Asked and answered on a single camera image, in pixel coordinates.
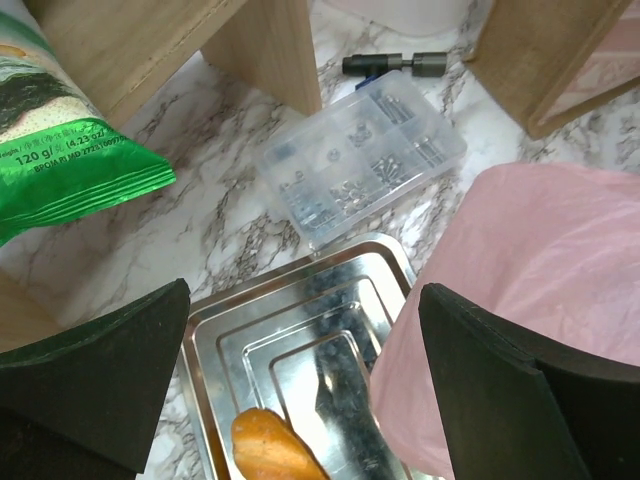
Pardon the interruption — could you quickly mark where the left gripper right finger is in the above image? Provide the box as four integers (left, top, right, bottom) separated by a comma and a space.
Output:
419, 283, 639, 479

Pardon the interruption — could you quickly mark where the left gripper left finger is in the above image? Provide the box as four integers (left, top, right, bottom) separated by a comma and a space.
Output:
1, 279, 190, 479

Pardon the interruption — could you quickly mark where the pink plastic grocery bag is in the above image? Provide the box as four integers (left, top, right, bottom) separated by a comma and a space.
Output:
370, 163, 639, 479

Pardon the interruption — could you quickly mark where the green chips bag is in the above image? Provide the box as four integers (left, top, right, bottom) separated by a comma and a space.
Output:
1, 1, 176, 243

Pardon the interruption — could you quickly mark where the brown burlap tote bag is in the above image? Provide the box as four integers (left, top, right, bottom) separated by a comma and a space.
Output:
464, 1, 639, 139

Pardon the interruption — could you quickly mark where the toy baguette bread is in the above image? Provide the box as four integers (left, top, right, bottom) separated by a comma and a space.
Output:
231, 408, 329, 480

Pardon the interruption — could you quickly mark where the metal baking tray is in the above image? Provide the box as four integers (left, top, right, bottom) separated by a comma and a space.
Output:
177, 233, 415, 479

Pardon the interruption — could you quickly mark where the clear plastic screw box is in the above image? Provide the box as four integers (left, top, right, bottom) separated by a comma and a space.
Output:
255, 72, 467, 250

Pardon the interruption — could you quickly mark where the wooden step shelf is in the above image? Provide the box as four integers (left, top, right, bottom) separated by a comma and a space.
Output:
1, 1, 322, 350

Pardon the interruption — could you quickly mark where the black pipe tee fitting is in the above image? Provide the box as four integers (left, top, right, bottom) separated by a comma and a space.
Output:
341, 52, 448, 88

